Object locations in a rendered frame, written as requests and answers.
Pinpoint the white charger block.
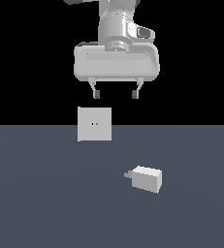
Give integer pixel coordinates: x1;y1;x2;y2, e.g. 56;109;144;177
123;165;163;195

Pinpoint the white square wall socket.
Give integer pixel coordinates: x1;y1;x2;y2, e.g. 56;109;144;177
77;106;112;142

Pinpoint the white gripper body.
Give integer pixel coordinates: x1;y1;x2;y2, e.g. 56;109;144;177
73;42;161;82

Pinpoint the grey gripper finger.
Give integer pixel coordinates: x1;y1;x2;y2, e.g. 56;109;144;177
87;77;101;100
131;77;145;100

